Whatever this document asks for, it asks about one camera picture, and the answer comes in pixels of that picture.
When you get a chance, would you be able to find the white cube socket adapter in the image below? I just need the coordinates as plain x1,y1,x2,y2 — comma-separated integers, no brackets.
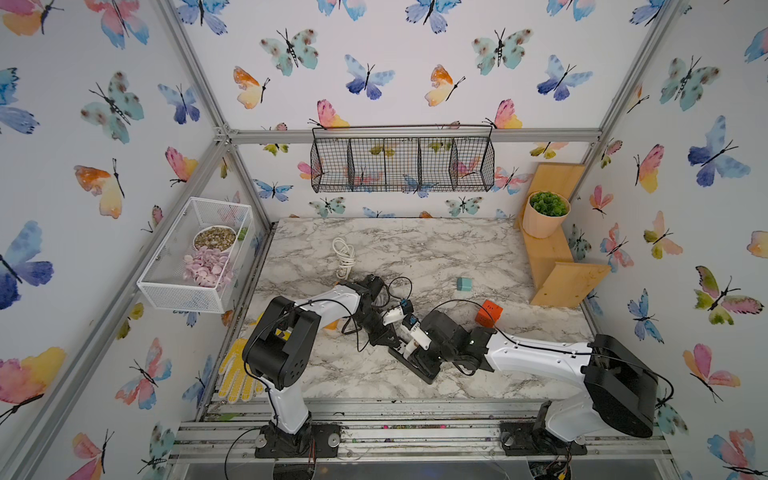
402,327,431,359

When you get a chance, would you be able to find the black power strip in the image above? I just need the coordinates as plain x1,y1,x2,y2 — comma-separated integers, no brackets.
388,344,443,385

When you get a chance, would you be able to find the red cube socket adapter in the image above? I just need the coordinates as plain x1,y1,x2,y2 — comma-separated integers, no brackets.
475,299,503,329

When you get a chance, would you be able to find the teal plug adapter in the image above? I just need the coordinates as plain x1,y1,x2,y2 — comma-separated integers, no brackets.
456,277,473,292

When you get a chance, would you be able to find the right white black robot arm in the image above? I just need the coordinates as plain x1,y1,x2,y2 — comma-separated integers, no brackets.
402,310,659,442

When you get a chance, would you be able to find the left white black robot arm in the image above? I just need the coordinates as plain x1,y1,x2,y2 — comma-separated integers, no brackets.
242,275,401,435

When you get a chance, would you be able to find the wooden corner shelf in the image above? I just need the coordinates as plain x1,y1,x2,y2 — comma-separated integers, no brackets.
516,162,610,308

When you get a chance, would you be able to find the yellow rubber glove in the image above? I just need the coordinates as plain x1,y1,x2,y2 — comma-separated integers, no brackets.
218,338,265,403

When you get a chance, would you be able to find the pink pot green plant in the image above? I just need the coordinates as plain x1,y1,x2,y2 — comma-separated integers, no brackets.
522,191,571,239

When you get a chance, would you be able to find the pink flower pile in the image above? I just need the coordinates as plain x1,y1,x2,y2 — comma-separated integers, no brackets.
183,248,234,288

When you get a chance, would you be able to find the bowl of brown pebbles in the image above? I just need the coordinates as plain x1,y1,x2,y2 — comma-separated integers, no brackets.
192,225,238,253

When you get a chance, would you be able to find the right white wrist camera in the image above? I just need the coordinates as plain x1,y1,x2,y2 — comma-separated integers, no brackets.
401,314,419,335

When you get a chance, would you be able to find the white coiled power cable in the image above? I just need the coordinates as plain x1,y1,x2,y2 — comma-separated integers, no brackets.
331,236,356,282

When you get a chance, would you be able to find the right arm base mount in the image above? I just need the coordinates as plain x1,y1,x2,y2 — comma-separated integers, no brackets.
499,421,587,456

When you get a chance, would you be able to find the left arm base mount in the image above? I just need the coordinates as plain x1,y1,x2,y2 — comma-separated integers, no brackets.
254,420,341,459

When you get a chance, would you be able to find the black wire wall basket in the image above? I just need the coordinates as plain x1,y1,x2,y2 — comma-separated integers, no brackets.
309,124,496,196

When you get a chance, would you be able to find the white mesh wall basket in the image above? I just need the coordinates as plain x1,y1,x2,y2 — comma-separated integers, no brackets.
137,197,255,313

